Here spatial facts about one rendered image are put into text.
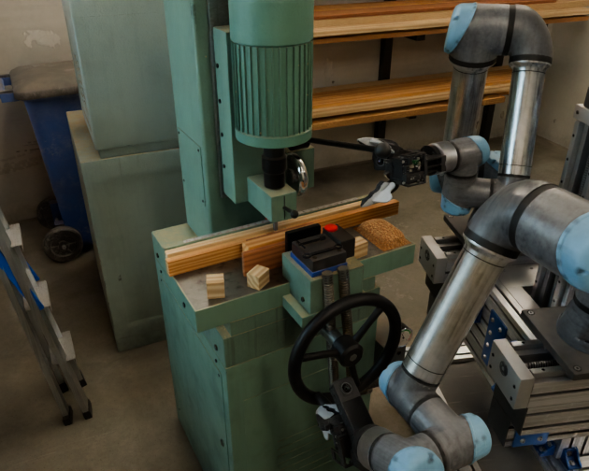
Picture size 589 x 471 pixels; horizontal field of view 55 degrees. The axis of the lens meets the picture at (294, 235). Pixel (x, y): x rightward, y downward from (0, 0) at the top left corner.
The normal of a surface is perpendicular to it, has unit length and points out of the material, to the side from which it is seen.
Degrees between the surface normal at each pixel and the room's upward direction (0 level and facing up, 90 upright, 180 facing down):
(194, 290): 0
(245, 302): 90
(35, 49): 90
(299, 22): 90
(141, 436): 0
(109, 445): 0
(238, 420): 90
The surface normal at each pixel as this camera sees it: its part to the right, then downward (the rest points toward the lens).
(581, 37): -0.92, 0.19
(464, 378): 0.00, -0.87
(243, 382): 0.47, 0.44
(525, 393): 0.15, 0.49
